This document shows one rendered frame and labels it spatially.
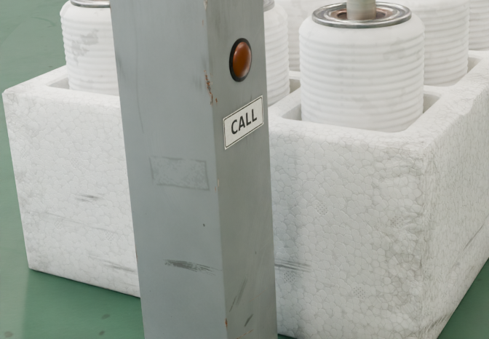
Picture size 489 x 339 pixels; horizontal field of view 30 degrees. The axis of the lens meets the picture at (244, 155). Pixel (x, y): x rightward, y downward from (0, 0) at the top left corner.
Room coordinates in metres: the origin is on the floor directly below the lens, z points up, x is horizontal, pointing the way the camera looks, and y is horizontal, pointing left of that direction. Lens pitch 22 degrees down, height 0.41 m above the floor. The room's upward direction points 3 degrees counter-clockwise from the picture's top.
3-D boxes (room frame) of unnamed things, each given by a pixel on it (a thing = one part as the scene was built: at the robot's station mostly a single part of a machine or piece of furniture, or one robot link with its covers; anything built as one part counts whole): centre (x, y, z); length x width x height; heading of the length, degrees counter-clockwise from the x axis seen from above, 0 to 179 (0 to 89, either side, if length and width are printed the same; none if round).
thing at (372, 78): (0.69, -0.09, 0.16); 0.10 x 0.10 x 0.18
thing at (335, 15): (0.69, -0.09, 0.25); 0.08 x 0.08 x 0.01
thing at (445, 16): (0.79, -0.15, 0.16); 0.10 x 0.10 x 0.18
